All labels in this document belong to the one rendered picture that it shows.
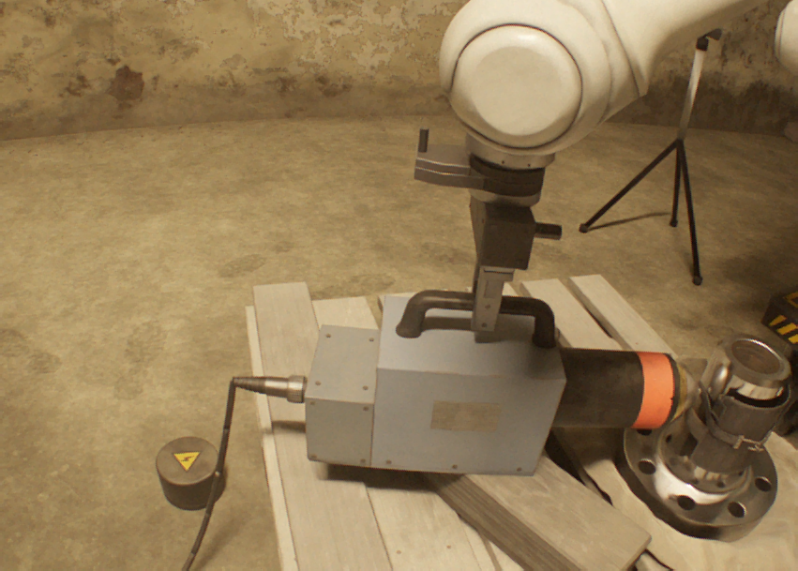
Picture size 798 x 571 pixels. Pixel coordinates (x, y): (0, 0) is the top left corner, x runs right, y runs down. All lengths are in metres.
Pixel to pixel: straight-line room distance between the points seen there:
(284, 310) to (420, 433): 0.49
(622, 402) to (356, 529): 0.36
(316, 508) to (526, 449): 0.28
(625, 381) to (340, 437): 0.34
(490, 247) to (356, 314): 0.62
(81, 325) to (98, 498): 0.52
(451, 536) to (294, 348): 0.43
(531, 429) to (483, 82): 0.47
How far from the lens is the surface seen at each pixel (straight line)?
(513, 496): 0.74
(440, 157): 0.56
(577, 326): 1.20
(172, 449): 1.00
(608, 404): 0.72
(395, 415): 0.67
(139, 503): 1.03
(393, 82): 2.84
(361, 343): 0.74
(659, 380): 0.75
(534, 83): 0.32
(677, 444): 0.88
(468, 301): 0.64
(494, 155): 0.54
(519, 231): 0.54
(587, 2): 0.36
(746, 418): 0.81
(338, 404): 0.66
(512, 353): 0.67
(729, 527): 0.88
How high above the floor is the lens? 0.80
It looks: 31 degrees down
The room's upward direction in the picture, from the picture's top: 5 degrees clockwise
